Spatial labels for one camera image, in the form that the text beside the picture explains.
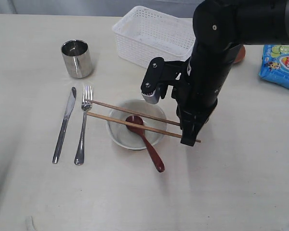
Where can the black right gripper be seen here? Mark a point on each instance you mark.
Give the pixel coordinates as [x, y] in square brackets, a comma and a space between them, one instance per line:
[188, 124]

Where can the white plastic woven basket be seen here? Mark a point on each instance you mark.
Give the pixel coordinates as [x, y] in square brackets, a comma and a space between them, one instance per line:
[143, 34]

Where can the blue chips bag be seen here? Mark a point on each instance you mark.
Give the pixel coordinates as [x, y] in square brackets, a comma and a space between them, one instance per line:
[275, 65]

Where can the reddish wooden spoon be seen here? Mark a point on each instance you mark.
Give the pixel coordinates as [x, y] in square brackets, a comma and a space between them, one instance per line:
[158, 163]

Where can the steel metal cup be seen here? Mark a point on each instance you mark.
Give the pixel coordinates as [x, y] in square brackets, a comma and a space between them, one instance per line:
[76, 56]

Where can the brown wooden chopstick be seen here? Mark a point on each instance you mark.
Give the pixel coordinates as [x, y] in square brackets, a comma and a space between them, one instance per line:
[134, 112]
[130, 124]

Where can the beige ceramic bowl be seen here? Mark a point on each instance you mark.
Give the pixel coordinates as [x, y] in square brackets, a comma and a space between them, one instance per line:
[127, 139]

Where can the brown wooden plate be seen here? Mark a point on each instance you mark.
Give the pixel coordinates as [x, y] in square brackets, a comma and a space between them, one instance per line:
[241, 55]

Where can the silver metal fork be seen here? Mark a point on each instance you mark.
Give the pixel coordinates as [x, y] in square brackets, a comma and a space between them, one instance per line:
[85, 106]

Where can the silver metal knife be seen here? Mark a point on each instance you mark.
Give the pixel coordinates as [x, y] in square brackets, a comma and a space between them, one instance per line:
[67, 114]

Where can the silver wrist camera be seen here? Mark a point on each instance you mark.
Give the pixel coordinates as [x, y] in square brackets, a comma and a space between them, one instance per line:
[159, 75]

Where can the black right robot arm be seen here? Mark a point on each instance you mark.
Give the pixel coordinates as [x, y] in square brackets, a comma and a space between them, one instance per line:
[222, 28]

